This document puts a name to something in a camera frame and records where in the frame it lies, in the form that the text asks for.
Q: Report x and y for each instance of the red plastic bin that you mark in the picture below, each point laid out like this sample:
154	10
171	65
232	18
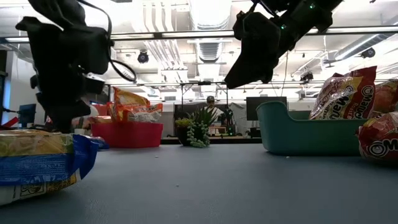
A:
127	135

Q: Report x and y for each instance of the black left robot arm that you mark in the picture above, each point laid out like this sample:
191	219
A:
59	12

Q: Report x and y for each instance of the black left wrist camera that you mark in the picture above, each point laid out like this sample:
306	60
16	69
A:
93	84

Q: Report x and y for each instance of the blue Maruchan ramen packet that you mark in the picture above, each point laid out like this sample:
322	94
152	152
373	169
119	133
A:
37	161
101	143

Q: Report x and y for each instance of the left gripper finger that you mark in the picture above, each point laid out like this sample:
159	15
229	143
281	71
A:
65	115
43	102

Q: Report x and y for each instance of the black ceiling spotlight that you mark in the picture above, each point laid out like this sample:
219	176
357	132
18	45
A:
367	53
143	57
306	77

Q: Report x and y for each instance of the red angled bar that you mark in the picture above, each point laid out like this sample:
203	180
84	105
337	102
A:
9	123

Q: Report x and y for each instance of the succulent plant in black pot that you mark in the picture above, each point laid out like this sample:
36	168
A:
196	130

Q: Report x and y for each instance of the blue-lit monitor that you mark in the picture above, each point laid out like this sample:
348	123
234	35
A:
27	113

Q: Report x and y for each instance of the person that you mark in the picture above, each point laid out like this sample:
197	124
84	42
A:
213	107

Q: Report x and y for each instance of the black aluminium rig frame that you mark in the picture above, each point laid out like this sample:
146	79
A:
186	34

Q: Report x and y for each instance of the teal plastic bin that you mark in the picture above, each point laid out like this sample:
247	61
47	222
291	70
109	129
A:
295	137

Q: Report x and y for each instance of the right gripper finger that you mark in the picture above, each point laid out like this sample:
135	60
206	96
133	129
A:
258	53
240	26

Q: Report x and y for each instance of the dark monitor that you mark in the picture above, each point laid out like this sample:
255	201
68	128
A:
251	109

